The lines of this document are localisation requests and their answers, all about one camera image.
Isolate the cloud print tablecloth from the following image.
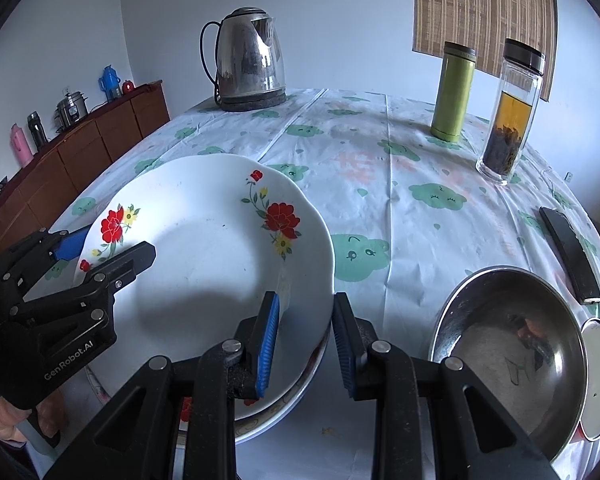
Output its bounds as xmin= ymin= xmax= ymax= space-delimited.
xmin=45 ymin=87 xmax=600 ymax=480

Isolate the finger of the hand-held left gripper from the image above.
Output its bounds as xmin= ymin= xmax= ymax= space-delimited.
xmin=0 ymin=226 xmax=92 ymax=301
xmin=10 ymin=241 xmax=157 ymax=320

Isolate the glass tea bottle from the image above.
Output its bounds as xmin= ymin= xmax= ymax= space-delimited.
xmin=476 ymin=38 xmax=547 ymax=186

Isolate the stainless steel electric kettle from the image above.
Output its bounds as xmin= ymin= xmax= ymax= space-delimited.
xmin=200 ymin=7 xmax=287 ymax=103

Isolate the black smartphone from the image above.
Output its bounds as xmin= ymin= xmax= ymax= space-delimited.
xmin=539 ymin=206 xmax=600 ymax=305

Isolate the stainless steel bowl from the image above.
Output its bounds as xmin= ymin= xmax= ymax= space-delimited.
xmin=430 ymin=266 xmax=588 ymax=462

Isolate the green thermos bottle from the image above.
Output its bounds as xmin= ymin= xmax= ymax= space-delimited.
xmin=430 ymin=42 xmax=477 ymax=143

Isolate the red flower white plate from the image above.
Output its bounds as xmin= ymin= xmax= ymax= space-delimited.
xmin=74 ymin=154 xmax=335 ymax=422

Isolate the steel rice cooker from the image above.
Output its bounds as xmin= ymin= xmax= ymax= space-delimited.
xmin=55 ymin=89 xmax=89 ymax=128

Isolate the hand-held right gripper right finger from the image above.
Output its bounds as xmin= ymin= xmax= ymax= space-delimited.
xmin=331 ymin=292 xmax=561 ymax=480

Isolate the pink thermos flask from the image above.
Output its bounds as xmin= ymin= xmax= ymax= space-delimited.
xmin=10 ymin=123 xmax=33 ymax=167

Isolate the bamboo window blind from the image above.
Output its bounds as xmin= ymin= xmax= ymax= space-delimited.
xmin=412 ymin=0 xmax=558 ymax=102

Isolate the black thermos flask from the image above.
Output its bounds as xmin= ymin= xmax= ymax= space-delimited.
xmin=27 ymin=111 xmax=48 ymax=148

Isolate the brown wooden sideboard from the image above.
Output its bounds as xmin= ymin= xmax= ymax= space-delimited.
xmin=0 ymin=80 xmax=171 ymax=261

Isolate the black kettle base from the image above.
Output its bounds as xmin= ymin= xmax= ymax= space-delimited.
xmin=219 ymin=87 xmax=287 ymax=112

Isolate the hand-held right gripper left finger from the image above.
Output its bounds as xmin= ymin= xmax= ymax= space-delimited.
xmin=45 ymin=291 xmax=281 ymax=480

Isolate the pink floral rim plate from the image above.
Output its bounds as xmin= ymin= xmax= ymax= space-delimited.
xmin=234 ymin=340 xmax=331 ymax=445

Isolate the person's left hand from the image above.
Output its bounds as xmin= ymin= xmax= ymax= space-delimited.
xmin=0 ymin=395 xmax=63 ymax=443

